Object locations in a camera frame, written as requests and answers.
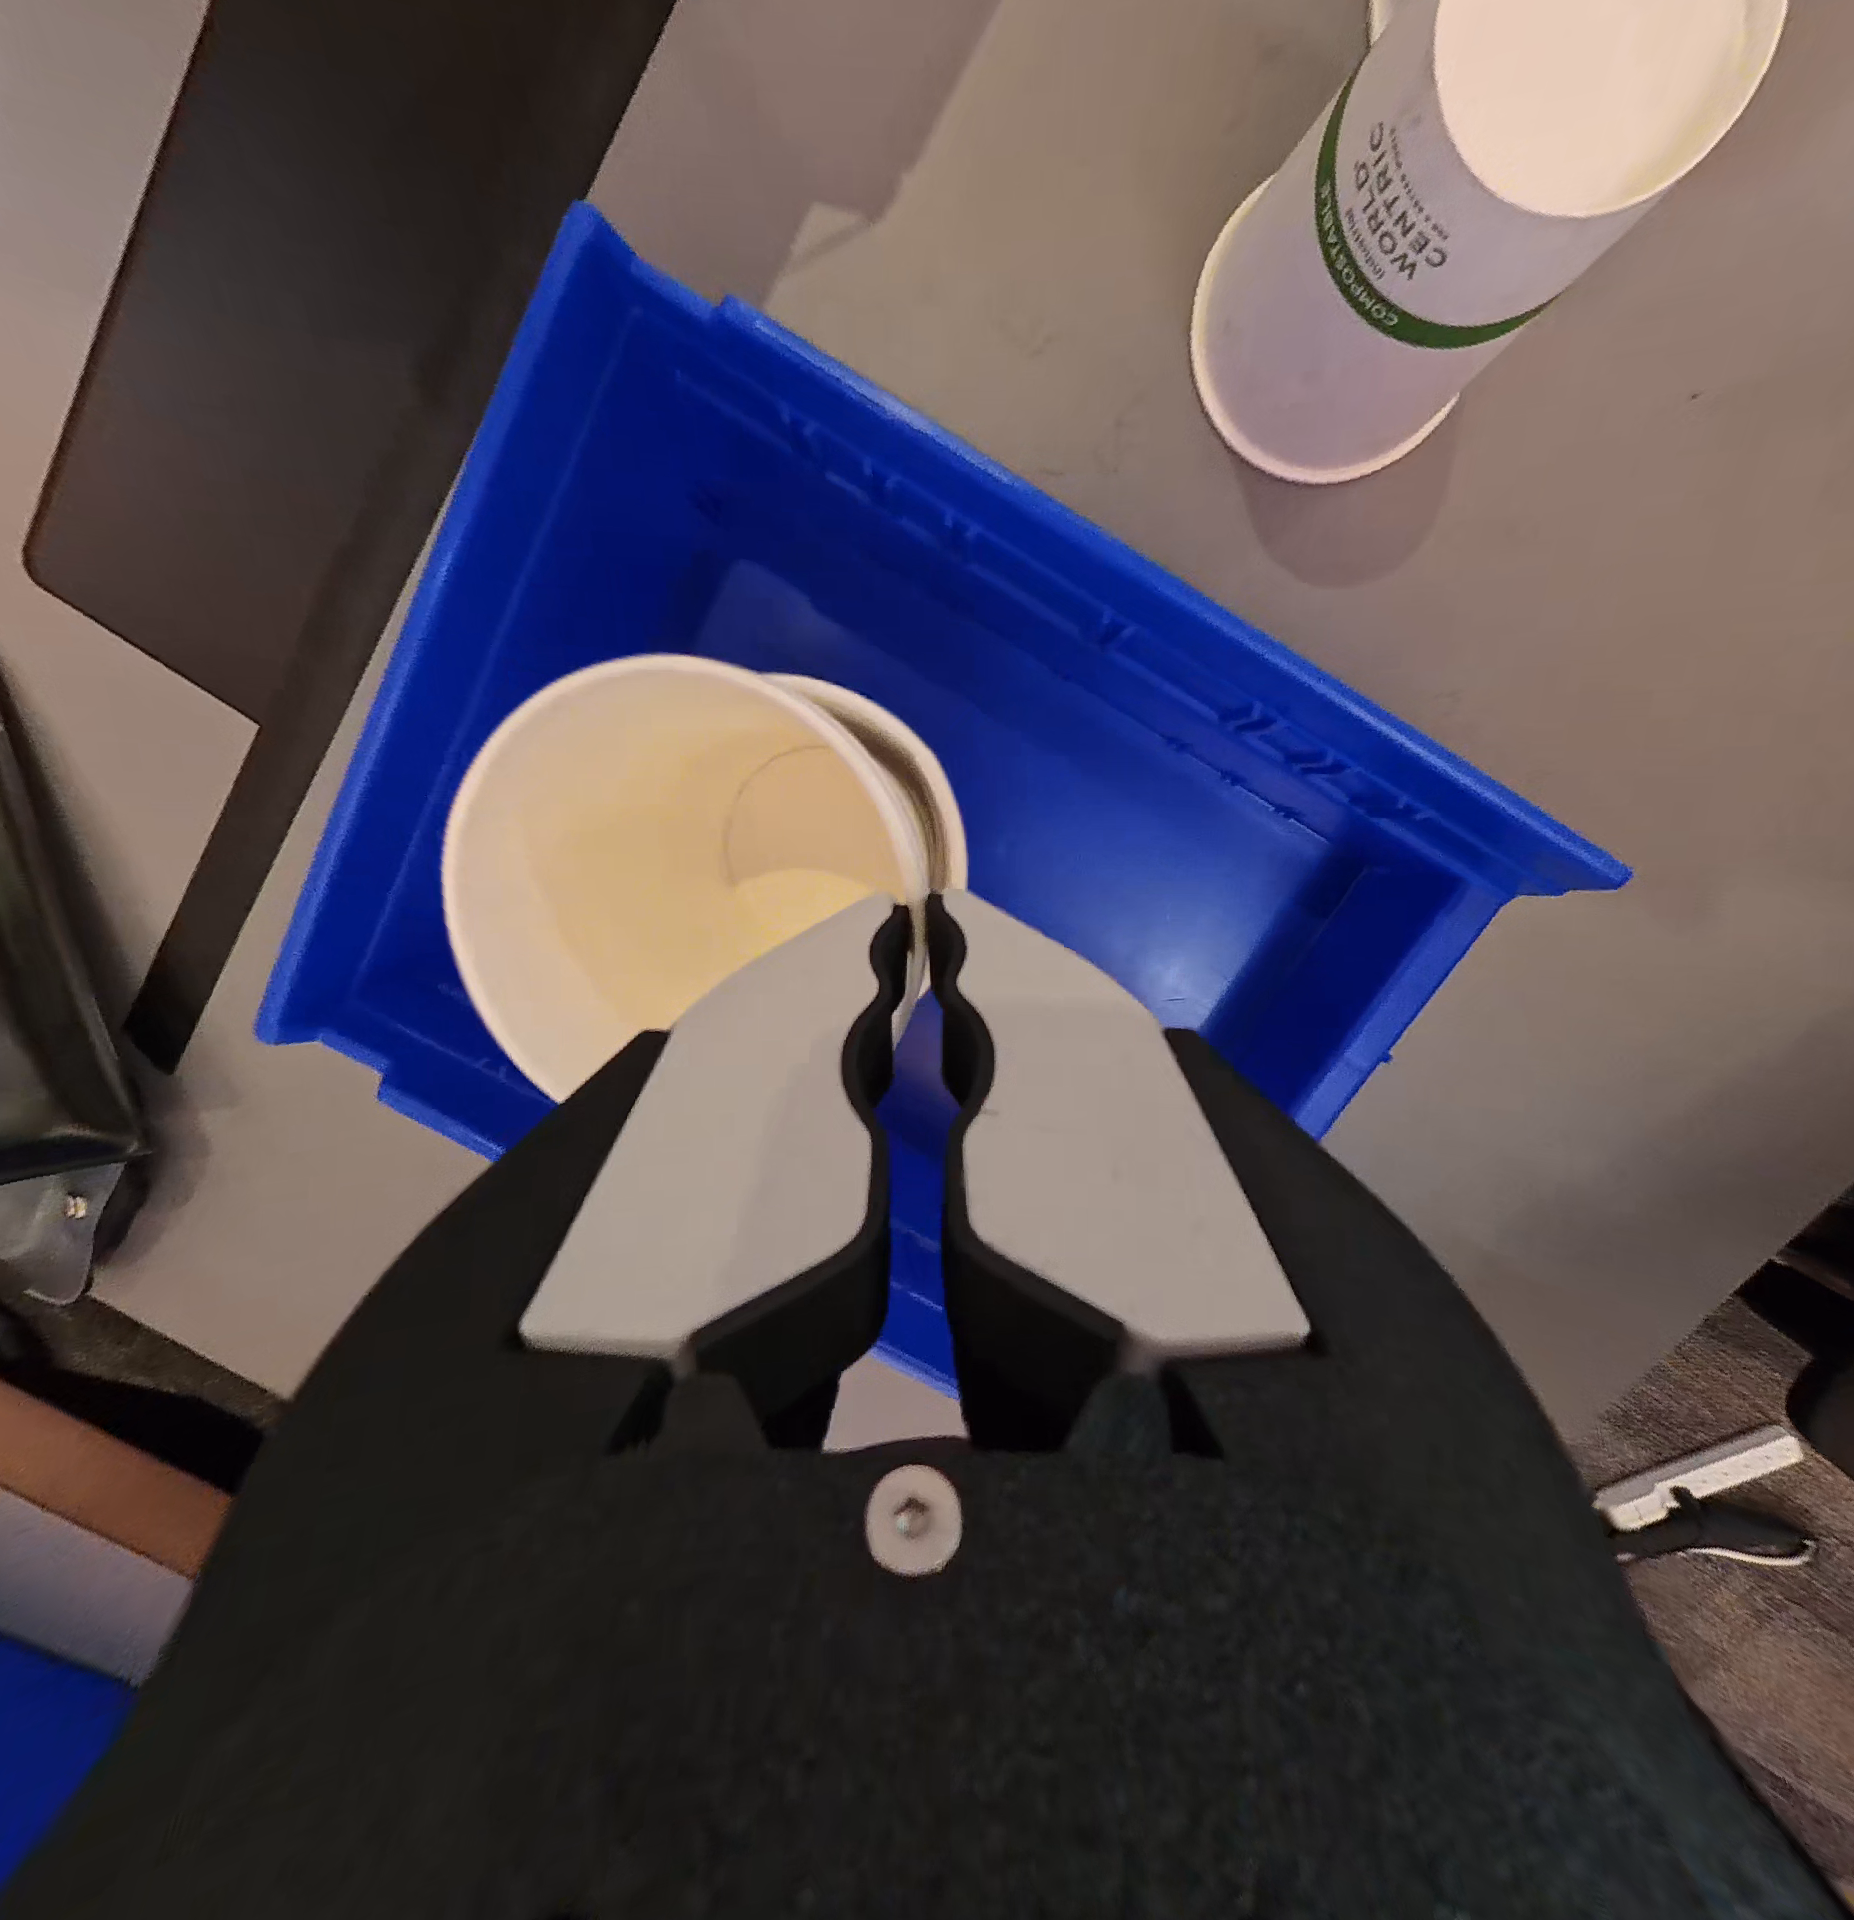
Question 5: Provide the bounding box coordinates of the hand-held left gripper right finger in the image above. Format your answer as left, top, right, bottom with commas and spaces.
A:
926, 888, 1314, 1450

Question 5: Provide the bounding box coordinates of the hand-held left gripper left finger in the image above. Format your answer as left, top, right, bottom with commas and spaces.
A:
519, 893, 895, 1450

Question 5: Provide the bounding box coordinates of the white paper cup green band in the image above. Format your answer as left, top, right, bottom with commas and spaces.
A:
442, 654, 931, 1108
762, 673, 973, 1044
1189, 0, 1792, 486

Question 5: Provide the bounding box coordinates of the blue plastic bin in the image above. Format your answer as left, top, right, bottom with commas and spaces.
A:
254, 201, 1635, 1397
0, 1619, 139, 1913

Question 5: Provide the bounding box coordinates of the white power strip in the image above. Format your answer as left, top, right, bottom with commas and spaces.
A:
1595, 1424, 1806, 1536

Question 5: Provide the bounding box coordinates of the wooden table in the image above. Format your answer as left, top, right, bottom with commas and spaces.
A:
0, 1355, 237, 1690

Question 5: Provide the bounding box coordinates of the dark grey bag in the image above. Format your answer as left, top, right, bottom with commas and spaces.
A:
0, 630, 153, 1307

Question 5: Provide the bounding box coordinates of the black cable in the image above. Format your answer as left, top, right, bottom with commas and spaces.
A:
1616, 1492, 1818, 1570

